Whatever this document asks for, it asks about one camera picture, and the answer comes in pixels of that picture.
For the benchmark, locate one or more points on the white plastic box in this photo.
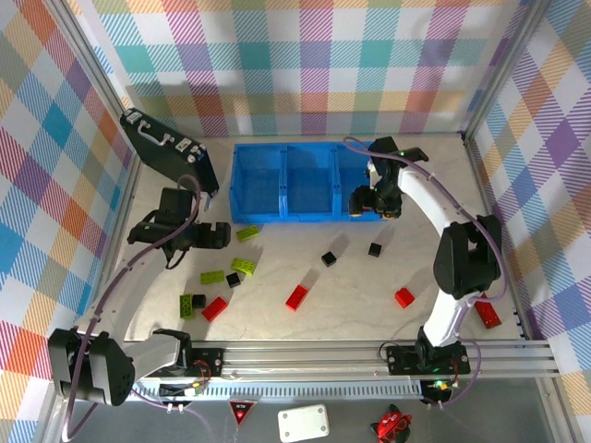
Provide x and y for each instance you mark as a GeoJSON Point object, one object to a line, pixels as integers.
{"type": "Point", "coordinates": [304, 422]}

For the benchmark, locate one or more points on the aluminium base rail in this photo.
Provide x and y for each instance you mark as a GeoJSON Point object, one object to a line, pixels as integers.
{"type": "Point", "coordinates": [323, 360]}

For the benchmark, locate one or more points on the red toy with glasses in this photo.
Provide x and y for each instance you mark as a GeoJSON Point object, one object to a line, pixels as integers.
{"type": "Point", "coordinates": [391, 424]}

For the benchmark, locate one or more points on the black lego brick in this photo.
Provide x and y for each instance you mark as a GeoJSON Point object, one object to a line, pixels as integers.
{"type": "Point", "coordinates": [375, 249]}
{"type": "Point", "coordinates": [329, 259]}
{"type": "Point", "coordinates": [199, 301]}
{"type": "Point", "coordinates": [233, 280]}

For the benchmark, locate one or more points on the black carrying case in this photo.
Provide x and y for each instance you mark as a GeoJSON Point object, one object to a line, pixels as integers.
{"type": "Point", "coordinates": [161, 147]}

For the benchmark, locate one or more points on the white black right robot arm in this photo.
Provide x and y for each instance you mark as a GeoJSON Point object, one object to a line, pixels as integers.
{"type": "Point", "coordinates": [466, 258]}

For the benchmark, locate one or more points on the red black triangle button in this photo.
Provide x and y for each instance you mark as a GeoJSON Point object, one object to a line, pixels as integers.
{"type": "Point", "coordinates": [241, 410]}

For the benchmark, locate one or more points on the small controller board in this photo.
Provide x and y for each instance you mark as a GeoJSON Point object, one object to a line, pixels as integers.
{"type": "Point", "coordinates": [440, 385]}
{"type": "Point", "coordinates": [182, 390]}

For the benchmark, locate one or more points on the green lego brick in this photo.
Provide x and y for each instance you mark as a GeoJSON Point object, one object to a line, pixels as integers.
{"type": "Point", "coordinates": [244, 266]}
{"type": "Point", "coordinates": [212, 277]}
{"type": "Point", "coordinates": [186, 306]}
{"type": "Point", "coordinates": [247, 233]}

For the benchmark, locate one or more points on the aluminium side rail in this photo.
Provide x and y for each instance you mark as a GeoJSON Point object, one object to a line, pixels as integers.
{"type": "Point", "coordinates": [480, 175]}
{"type": "Point", "coordinates": [115, 231]}

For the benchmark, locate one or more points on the aluminium frame post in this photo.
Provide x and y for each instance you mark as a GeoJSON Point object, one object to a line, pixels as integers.
{"type": "Point", "coordinates": [503, 69]}
{"type": "Point", "coordinates": [99, 78]}

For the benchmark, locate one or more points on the dark red long lego brick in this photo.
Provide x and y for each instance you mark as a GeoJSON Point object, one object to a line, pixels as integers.
{"type": "Point", "coordinates": [489, 316]}

